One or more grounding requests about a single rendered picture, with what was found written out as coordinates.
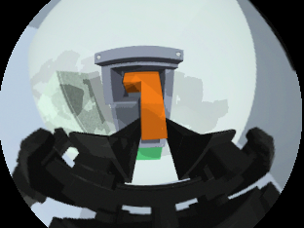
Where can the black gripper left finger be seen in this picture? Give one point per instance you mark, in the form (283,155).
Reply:
(120,147)

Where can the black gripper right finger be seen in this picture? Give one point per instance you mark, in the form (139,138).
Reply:
(188,148)

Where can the orange l-shaped part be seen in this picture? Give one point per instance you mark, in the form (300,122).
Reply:
(153,120)

